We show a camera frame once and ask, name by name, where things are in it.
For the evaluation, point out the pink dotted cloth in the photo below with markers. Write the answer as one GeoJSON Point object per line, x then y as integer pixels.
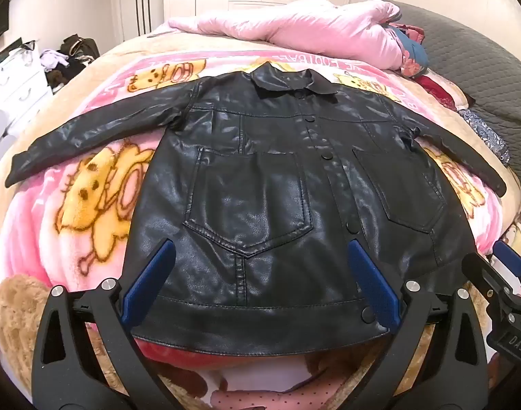
{"type": "Point", "coordinates": [277, 401]}

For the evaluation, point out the grey quilted headboard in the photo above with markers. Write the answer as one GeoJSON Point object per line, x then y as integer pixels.
{"type": "Point", "coordinates": [478, 64]}

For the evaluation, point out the blue patterned pillow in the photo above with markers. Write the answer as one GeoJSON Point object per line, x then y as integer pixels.
{"type": "Point", "coordinates": [486, 134]}

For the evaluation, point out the brown bag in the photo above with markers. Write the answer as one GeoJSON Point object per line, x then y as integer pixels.
{"type": "Point", "coordinates": [79, 47]}

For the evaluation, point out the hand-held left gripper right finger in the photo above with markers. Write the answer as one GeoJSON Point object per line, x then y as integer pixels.
{"type": "Point", "coordinates": [373, 282]}

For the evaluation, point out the pink cartoon printed blanket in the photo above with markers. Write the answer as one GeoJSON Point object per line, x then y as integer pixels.
{"type": "Point", "coordinates": [42, 230]}

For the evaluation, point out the pink quilt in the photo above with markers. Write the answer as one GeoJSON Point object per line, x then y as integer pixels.
{"type": "Point", "coordinates": [307, 30]}

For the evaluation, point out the red pillow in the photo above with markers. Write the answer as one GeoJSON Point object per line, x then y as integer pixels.
{"type": "Point", "coordinates": [439, 89]}

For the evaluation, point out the white door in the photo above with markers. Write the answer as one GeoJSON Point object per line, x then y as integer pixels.
{"type": "Point", "coordinates": [126, 13]}

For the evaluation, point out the teal floral quilt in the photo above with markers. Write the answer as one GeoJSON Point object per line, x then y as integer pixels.
{"type": "Point", "coordinates": [410, 53]}

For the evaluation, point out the purple cloth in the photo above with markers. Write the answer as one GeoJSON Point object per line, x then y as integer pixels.
{"type": "Point", "coordinates": [53, 59]}

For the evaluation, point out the white dresser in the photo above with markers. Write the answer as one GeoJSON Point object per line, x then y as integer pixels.
{"type": "Point", "coordinates": [17, 81]}

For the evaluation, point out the tan plush blanket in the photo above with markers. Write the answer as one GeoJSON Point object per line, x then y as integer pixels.
{"type": "Point", "coordinates": [17, 320]}

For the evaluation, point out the pile of dark clothes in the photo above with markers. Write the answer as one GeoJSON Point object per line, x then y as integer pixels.
{"type": "Point", "coordinates": [68, 72]}

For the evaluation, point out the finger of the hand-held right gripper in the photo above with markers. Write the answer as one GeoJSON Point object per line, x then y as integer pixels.
{"type": "Point", "coordinates": [510, 262]}
{"type": "Point", "coordinates": [484, 275]}

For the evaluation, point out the black leather jacket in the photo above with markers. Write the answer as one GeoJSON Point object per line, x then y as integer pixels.
{"type": "Point", "coordinates": [251, 179]}

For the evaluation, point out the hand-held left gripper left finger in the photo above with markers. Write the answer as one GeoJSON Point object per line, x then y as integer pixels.
{"type": "Point", "coordinates": [151, 277]}

